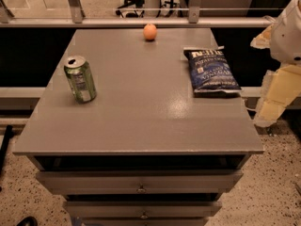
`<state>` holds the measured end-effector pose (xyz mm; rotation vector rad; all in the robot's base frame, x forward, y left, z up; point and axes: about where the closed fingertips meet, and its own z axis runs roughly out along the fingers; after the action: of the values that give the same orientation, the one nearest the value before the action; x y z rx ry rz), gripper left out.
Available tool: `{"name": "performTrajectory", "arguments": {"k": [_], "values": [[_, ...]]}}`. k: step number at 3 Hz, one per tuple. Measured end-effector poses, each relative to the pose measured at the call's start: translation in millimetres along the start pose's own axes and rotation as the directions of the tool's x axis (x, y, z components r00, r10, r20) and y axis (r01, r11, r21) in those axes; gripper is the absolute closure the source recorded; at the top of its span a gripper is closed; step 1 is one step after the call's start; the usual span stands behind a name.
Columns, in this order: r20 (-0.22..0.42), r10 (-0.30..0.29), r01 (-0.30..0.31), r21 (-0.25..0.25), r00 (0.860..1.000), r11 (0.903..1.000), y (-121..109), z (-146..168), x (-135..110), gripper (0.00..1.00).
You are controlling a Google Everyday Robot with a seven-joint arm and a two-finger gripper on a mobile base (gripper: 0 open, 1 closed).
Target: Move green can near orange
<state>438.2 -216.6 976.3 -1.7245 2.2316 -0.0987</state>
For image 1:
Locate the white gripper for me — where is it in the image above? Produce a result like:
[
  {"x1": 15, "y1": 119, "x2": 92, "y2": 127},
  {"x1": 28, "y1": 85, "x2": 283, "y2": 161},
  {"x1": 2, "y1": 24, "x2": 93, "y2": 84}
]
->
[{"x1": 250, "y1": 0, "x2": 301, "y2": 127}]

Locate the green soda can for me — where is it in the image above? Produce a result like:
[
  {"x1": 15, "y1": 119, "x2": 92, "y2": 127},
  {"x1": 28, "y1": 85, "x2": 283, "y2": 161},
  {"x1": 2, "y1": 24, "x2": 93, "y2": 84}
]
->
[{"x1": 64, "y1": 56, "x2": 97, "y2": 104}]

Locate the blue potato chip bag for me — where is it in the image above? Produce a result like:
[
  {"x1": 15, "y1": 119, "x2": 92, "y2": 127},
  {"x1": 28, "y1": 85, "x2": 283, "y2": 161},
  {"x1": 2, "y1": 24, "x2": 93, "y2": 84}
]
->
[{"x1": 183, "y1": 48, "x2": 242, "y2": 93}]

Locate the orange fruit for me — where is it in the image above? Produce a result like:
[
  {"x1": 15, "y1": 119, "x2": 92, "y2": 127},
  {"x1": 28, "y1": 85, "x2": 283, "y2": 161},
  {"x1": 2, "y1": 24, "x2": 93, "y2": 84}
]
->
[{"x1": 143, "y1": 24, "x2": 157, "y2": 40}]

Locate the upper grey drawer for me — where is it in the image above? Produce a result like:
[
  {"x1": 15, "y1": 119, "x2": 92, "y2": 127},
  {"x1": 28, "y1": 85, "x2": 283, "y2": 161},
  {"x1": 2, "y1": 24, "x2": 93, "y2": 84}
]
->
[{"x1": 37, "y1": 170, "x2": 243, "y2": 195}]

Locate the grey drawer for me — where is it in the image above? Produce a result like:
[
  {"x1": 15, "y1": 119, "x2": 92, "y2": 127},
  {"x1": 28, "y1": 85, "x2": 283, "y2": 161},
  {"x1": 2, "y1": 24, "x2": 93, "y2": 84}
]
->
[
  {"x1": 37, "y1": 170, "x2": 243, "y2": 195},
  {"x1": 64, "y1": 201, "x2": 221, "y2": 219}
]

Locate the grey drawer cabinet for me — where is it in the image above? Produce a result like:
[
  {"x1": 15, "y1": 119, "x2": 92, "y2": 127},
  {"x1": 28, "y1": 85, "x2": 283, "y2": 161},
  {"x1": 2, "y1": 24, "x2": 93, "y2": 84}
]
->
[{"x1": 14, "y1": 28, "x2": 263, "y2": 226}]

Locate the black office chair base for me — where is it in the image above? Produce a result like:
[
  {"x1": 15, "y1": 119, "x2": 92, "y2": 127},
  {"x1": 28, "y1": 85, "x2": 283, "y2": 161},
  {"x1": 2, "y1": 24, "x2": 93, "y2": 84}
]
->
[{"x1": 115, "y1": 0, "x2": 180, "y2": 18}]

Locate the lower grey drawer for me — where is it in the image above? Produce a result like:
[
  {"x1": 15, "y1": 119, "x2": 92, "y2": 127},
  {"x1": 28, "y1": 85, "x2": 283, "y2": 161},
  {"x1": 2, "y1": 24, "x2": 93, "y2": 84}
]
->
[{"x1": 64, "y1": 201, "x2": 221, "y2": 219}]

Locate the black pole at left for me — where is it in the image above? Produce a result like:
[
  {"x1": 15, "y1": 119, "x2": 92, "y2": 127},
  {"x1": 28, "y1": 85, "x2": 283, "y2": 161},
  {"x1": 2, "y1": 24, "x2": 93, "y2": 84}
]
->
[{"x1": 0, "y1": 125, "x2": 14, "y2": 174}]

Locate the black shoe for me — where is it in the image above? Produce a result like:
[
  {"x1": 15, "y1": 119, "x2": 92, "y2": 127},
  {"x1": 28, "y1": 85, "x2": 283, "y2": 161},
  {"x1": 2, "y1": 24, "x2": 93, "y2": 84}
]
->
[{"x1": 17, "y1": 217, "x2": 38, "y2": 226}]

